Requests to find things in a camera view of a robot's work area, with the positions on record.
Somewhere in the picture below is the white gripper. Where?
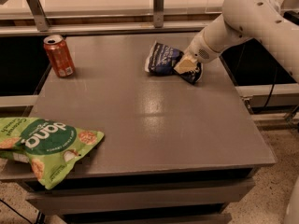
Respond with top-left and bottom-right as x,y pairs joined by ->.
174,30 -> 221,75

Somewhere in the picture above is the metal rail bracket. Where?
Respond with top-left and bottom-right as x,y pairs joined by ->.
153,0 -> 164,28
26,0 -> 50,32

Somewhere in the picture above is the grey drawer cabinet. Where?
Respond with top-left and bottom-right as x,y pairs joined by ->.
18,167 -> 260,224

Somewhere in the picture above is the orange soda can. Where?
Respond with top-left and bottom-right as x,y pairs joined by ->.
44,35 -> 75,77

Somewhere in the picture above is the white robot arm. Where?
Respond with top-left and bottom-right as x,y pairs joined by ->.
185,0 -> 299,224

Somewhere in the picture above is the blue Kettle chip bag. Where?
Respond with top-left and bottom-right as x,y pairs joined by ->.
145,42 -> 203,85

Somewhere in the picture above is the black cable at right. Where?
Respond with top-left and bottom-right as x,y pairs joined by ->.
253,63 -> 279,113

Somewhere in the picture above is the left metal rail bracket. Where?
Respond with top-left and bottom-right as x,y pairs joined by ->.
26,0 -> 50,32

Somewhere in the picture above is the green rice chip bag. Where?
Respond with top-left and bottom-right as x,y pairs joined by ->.
0,117 -> 105,189

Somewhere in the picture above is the black cable at floor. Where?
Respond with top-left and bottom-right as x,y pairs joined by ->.
0,198 -> 34,224

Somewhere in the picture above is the middle metal rail bracket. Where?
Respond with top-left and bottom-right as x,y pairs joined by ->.
153,0 -> 164,28

